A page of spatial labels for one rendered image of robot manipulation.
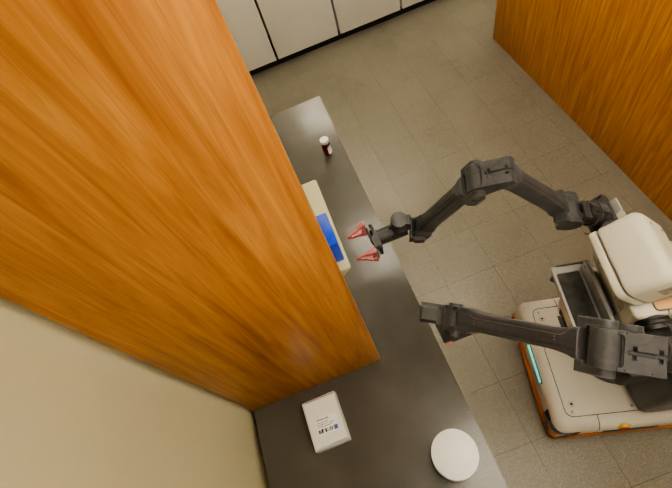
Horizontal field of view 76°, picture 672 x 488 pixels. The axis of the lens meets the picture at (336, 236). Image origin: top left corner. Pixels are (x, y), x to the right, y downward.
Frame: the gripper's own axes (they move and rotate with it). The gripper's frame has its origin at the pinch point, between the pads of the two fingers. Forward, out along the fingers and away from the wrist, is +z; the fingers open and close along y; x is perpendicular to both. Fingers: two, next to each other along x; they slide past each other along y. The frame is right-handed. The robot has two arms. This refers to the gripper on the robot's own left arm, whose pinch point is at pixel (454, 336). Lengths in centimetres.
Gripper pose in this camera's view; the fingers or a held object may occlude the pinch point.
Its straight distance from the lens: 144.8
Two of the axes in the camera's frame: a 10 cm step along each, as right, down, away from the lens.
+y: -9.3, 3.8, 0.1
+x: 3.1, 7.7, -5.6
